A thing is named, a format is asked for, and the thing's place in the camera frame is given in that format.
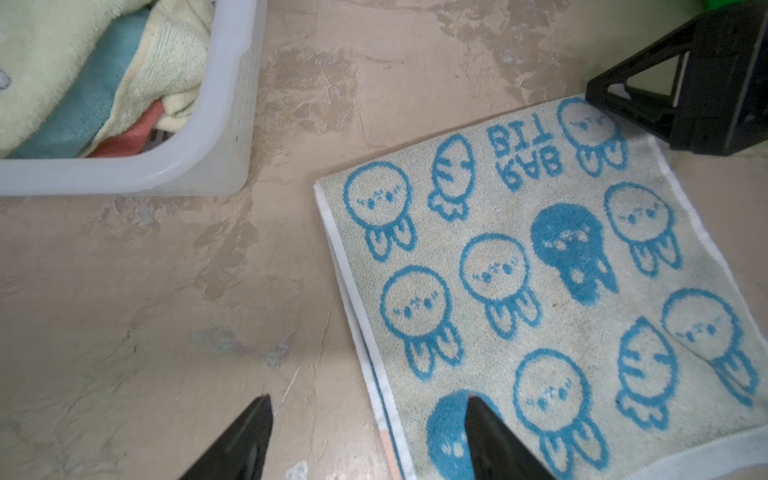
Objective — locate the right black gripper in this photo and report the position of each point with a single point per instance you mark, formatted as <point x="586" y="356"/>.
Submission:
<point x="702" y="87"/>

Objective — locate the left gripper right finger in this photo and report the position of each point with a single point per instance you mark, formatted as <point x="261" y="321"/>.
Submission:
<point x="495" y="452"/>

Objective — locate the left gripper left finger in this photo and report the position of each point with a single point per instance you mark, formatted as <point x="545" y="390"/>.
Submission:
<point x="240" y="451"/>

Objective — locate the blue bunny pattern towel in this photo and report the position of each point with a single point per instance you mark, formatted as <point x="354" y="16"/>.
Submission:
<point x="549" y="263"/>

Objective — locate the red pink towel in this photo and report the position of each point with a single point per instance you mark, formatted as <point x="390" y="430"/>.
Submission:
<point x="132" y="141"/>

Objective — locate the pale green teal towel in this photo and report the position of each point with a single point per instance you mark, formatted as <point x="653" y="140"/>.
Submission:
<point x="74" y="73"/>

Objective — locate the white plastic laundry basket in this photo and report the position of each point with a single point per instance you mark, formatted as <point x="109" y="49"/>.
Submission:
<point x="209" y="156"/>

